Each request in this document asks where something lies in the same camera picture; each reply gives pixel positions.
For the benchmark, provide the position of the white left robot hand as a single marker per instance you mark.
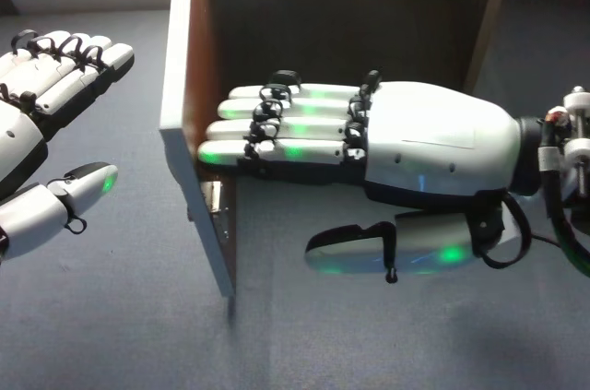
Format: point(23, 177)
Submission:
point(18, 132)

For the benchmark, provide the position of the light wooden cabinet body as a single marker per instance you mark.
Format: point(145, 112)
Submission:
point(345, 16)

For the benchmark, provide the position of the white-edged brown cabinet door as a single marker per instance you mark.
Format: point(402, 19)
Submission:
point(177, 62)

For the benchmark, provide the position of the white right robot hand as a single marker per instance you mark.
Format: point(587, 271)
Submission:
point(424, 141)

